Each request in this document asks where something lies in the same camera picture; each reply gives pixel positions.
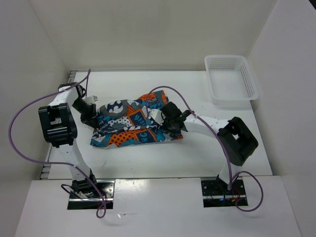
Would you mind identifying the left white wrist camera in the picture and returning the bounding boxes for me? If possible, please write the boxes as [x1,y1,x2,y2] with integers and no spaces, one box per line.
[84,95,98,105]

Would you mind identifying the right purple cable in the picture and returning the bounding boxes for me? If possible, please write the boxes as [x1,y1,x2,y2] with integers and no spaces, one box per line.
[145,85,264,212]

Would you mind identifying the purple cable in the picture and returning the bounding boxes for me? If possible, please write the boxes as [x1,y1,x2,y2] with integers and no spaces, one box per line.
[8,68,114,219]
[145,85,264,212]

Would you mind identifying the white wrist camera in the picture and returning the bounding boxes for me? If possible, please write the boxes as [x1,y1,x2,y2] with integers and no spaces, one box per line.
[84,95,98,105]
[149,109,164,126]

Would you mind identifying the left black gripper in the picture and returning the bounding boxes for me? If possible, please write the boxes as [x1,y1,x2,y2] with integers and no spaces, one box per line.
[72,98,99,130]

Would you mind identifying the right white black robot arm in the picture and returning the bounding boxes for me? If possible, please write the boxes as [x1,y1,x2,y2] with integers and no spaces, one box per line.
[149,102,259,194]

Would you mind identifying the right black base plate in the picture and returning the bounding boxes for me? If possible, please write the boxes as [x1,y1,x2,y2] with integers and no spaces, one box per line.
[200,177,248,208]

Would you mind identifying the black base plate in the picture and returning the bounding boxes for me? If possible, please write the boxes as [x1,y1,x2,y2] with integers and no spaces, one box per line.
[200,177,248,208]
[61,180,115,210]

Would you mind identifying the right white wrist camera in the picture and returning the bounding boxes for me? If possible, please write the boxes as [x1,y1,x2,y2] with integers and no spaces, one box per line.
[149,109,164,126]

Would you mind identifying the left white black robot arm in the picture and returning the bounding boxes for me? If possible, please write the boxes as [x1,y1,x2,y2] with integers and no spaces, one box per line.
[38,82,99,198]

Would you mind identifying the colourful patterned shorts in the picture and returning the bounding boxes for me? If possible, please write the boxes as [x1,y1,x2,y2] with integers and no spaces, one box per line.
[90,90,183,148]

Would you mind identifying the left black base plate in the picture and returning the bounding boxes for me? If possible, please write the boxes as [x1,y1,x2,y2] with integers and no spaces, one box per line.
[61,180,115,210]

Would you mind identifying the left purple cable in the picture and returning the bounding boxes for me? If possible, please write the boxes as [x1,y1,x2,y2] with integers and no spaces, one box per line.
[8,68,114,219]

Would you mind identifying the white perforated plastic basket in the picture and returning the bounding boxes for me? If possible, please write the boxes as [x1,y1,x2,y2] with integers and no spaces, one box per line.
[204,55,259,102]

